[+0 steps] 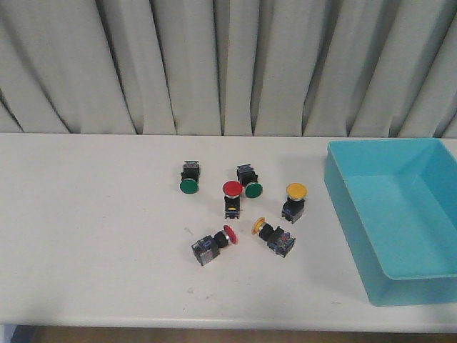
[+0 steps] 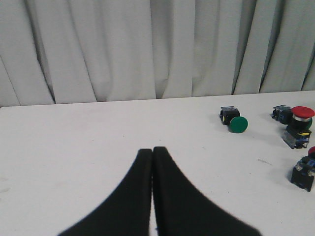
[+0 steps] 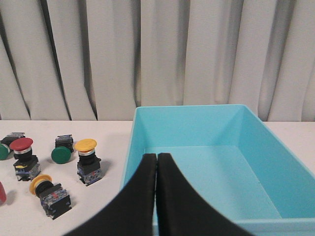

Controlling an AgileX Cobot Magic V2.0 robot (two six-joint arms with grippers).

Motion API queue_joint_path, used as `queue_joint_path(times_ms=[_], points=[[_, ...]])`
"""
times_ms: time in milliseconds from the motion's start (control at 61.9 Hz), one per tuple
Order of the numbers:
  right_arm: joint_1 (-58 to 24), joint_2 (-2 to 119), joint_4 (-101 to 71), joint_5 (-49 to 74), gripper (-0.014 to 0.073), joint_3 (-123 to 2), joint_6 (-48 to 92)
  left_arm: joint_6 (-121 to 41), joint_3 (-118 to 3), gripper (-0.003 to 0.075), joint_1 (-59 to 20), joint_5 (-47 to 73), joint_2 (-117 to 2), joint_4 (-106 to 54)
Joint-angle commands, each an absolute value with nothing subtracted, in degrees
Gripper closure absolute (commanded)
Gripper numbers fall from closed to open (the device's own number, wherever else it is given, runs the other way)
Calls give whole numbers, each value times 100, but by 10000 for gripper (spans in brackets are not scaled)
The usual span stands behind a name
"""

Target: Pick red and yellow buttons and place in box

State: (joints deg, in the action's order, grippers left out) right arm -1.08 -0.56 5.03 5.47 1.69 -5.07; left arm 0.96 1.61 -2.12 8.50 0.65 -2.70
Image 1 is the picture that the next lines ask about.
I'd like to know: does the left green push button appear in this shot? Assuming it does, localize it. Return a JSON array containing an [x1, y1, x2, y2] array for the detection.
[[179, 160, 200, 194]]

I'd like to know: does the light blue plastic box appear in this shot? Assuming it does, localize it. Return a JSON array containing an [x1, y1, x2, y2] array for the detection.
[[324, 138, 456, 307]]

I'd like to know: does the white pleated curtain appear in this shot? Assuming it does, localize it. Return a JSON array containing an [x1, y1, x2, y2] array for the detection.
[[1, 1, 456, 138]]

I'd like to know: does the lying red push button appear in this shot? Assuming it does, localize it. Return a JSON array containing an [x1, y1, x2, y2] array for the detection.
[[191, 225, 238, 267]]

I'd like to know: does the red push button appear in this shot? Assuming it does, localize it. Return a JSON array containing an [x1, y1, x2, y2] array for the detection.
[[191, 225, 238, 267], [222, 181, 243, 219]]

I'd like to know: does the yellow push button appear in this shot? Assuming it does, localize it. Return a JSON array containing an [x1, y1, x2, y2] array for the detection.
[[251, 217, 296, 258], [281, 182, 308, 224]]

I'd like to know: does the right green push button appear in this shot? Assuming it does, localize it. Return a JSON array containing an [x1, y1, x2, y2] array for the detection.
[[236, 164, 263, 199]]

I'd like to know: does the lying yellow push button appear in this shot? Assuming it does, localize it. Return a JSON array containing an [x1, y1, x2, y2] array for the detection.
[[251, 217, 296, 258]]

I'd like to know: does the green push button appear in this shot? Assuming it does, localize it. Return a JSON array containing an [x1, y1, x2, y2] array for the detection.
[[179, 160, 200, 194], [236, 164, 263, 199]]

